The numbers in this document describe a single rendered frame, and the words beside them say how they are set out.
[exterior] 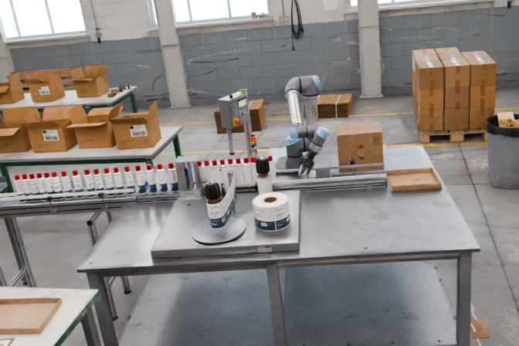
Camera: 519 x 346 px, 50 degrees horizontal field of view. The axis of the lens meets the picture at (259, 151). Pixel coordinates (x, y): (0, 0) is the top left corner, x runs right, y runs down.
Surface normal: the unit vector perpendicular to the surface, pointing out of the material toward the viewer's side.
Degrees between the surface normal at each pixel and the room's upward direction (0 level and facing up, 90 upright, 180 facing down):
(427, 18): 90
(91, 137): 90
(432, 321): 2
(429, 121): 90
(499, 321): 0
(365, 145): 90
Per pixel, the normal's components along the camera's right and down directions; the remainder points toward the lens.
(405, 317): -0.11, -0.94
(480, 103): -0.20, 0.37
